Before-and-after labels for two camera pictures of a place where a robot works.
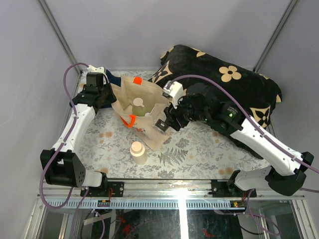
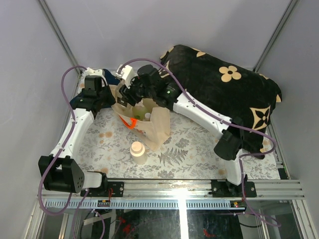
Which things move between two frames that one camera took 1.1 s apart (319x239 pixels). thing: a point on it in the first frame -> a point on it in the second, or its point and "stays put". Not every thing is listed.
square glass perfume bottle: x=162 y=125 -> x=122 y=101
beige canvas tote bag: x=152 y=95 stays put
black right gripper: x=171 y=113 -> x=127 y=93
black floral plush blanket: x=258 y=93 stays put
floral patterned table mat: x=110 y=146 stays put
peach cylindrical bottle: x=137 y=151 stays put
